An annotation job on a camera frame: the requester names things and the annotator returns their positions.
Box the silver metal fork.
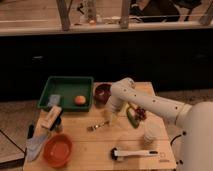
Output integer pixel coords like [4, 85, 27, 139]
[87, 121, 109, 132]

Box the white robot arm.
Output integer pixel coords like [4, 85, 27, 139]
[107, 78, 213, 171]

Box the green avocado slice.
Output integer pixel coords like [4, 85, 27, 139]
[126, 109, 139, 129]

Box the yellow banana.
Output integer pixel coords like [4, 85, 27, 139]
[129, 103, 136, 110]

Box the dark red bowl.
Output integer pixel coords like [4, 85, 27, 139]
[94, 83, 111, 106]

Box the red grape bunch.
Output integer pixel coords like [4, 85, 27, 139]
[136, 107, 146, 121]

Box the orange fruit in tray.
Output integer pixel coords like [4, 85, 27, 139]
[74, 95, 86, 105]

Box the green plastic tray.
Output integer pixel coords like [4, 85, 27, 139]
[38, 76, 93, 112]

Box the wooden block with black base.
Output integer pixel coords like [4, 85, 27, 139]
[41, 106, 62, 130]

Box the orange plastic bowl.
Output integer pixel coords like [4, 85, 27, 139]
[42, 134, 72, 168]

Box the white handled dish brush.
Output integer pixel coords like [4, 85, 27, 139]
[110, 148, 158, 161]

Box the black cable on floor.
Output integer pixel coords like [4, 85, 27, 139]
[170, 131, 186, 168]

